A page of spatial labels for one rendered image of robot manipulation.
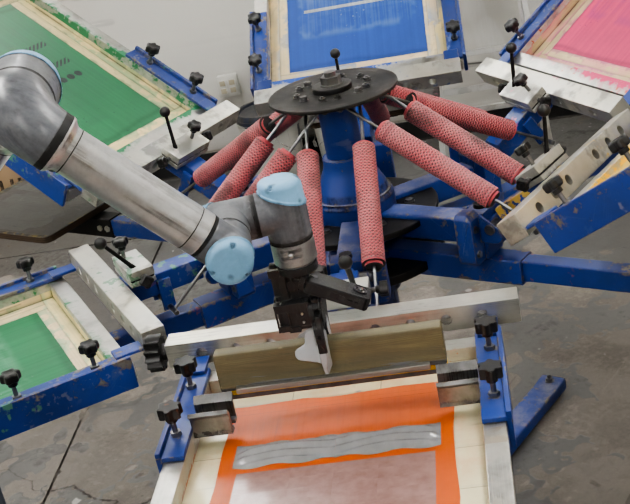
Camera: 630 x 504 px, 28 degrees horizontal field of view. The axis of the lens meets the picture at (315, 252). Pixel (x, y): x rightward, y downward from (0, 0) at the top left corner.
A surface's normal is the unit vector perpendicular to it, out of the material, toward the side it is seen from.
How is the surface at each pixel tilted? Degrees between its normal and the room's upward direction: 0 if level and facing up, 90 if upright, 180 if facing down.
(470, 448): 0
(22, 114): 59
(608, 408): 0
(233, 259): 90
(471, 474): 0
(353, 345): 90
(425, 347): 90
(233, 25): 90
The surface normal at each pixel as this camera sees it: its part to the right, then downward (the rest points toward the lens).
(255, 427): -0.19, -0.90
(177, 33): -0.07, 0.42
